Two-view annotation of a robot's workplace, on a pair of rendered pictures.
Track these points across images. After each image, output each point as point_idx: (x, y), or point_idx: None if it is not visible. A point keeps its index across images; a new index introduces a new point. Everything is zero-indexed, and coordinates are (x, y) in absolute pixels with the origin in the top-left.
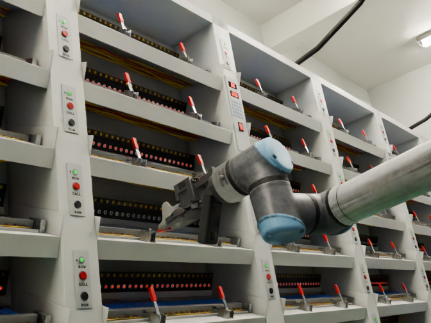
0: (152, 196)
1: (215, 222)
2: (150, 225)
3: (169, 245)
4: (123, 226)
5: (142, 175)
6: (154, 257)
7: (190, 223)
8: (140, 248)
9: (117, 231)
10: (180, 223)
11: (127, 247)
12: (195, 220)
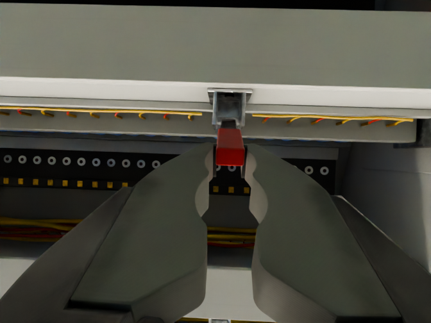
0: (89, 200)
1: None
2: (106, 146)
3: (137, 74)
4: (195, 141)
5: (229, 296)
6: (220, 20)
7: (112, 221)
8: (309, 60)
9: (306, 127)
10: (195, 198)
11: (378, 62)
12: (84, 286)
